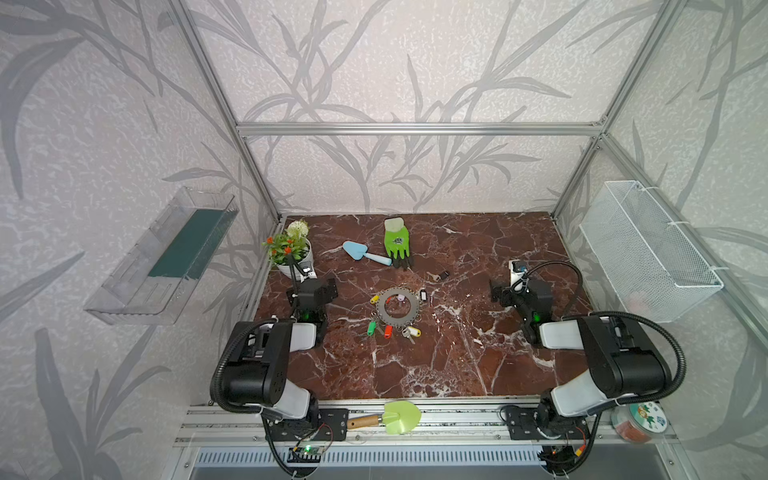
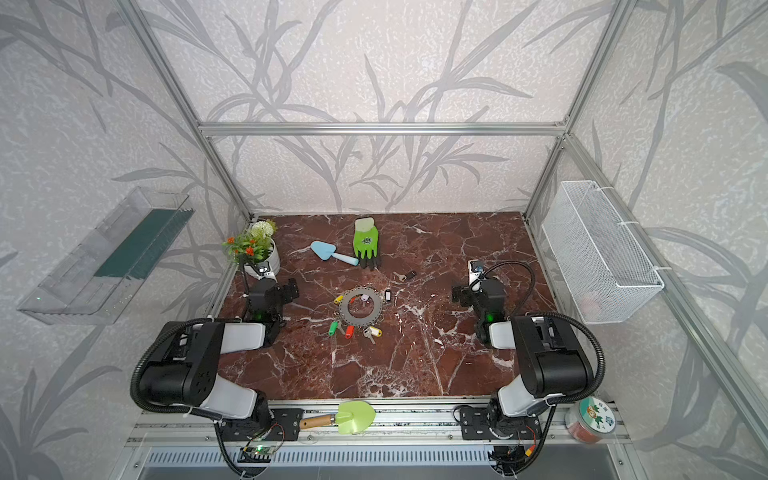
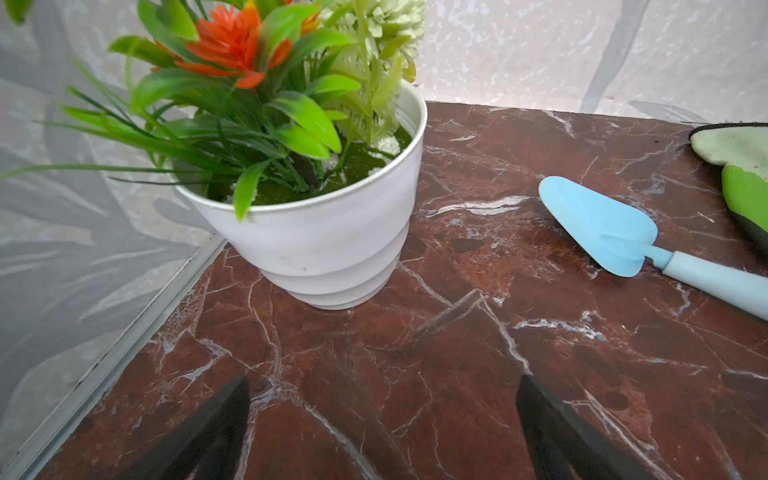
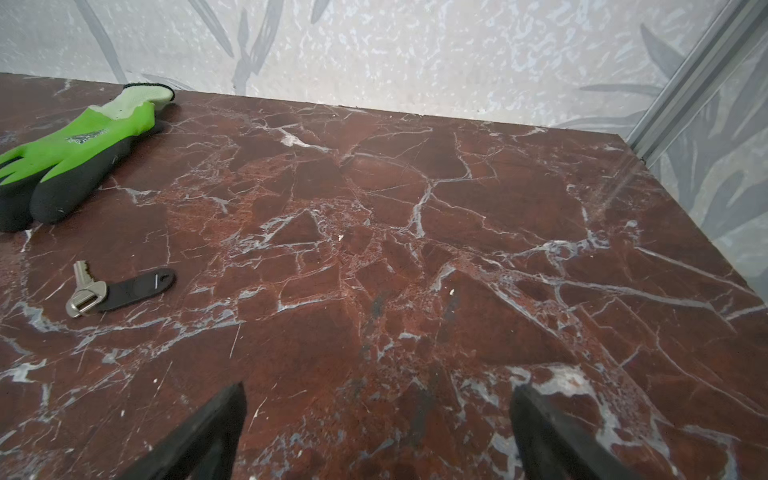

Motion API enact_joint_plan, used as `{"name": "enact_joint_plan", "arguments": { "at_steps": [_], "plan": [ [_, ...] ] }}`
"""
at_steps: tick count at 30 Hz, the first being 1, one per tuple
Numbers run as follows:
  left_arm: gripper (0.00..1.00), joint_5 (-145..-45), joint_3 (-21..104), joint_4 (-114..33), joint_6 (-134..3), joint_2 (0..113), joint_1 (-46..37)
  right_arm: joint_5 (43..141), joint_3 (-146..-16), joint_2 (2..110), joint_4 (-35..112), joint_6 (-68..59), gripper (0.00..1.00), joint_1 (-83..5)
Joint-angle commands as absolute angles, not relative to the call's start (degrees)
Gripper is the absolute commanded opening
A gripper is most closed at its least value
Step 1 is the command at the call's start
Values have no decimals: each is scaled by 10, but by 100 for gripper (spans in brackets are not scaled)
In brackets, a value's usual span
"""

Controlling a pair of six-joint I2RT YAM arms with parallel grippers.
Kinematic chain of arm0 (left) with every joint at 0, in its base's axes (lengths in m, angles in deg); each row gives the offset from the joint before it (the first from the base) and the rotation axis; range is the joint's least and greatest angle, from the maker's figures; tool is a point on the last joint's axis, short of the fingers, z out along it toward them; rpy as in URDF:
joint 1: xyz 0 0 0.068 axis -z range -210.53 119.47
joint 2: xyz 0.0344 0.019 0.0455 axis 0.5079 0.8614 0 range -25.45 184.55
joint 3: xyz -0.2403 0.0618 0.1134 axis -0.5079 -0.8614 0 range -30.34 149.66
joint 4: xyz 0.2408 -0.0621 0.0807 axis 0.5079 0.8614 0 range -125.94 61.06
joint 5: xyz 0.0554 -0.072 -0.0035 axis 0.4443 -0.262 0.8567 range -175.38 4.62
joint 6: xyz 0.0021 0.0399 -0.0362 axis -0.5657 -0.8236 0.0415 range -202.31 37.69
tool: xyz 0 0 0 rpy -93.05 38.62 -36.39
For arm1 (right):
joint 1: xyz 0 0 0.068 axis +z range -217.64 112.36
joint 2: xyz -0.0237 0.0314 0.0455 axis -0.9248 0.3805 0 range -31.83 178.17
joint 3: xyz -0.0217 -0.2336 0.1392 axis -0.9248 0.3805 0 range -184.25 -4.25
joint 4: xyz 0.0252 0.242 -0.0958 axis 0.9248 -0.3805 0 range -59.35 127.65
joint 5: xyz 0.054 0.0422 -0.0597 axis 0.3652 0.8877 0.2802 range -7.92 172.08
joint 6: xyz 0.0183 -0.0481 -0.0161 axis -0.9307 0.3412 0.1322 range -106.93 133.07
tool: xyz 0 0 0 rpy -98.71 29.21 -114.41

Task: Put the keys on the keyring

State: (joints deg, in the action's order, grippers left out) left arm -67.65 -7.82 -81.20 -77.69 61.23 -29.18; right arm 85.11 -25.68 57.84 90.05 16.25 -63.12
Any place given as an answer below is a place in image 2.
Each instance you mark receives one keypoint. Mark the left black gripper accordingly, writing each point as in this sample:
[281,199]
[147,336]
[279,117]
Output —
[267,288]

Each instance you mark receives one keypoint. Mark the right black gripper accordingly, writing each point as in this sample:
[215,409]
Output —
[473,293]

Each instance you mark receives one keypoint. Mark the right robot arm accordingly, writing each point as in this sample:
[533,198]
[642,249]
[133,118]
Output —
[559,359]

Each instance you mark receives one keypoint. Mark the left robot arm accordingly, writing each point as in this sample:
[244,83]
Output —
[179,372]

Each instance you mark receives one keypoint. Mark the potted flower plant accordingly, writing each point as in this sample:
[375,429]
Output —
[254,251]

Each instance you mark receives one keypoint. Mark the light blue trowel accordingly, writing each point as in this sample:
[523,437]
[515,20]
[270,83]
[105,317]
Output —
[326,251]

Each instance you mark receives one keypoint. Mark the green work glove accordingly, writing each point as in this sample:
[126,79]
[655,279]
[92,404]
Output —
[365,243]

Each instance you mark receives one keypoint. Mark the left circuit board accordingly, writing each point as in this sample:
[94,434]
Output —
[258,454]

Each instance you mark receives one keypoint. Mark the green tape roll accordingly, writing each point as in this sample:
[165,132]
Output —
[590,420]

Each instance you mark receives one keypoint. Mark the right wiring bundle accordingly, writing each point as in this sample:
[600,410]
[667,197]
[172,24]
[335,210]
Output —
[516,453]

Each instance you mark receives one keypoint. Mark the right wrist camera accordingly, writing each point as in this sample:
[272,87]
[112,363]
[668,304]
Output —
[475,270]

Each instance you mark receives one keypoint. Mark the white wire basket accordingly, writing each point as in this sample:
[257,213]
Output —
[608,274]

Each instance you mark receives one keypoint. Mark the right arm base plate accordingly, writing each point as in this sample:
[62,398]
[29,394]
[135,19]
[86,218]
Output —
[487,423]

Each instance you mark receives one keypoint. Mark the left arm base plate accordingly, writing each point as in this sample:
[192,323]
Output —
[281,425]

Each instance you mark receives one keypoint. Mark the green shovel wooden handle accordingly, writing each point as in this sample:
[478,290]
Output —
[351,418]

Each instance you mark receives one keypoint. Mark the clear acrylic wall shelf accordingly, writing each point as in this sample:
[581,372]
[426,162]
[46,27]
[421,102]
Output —
[95,282]

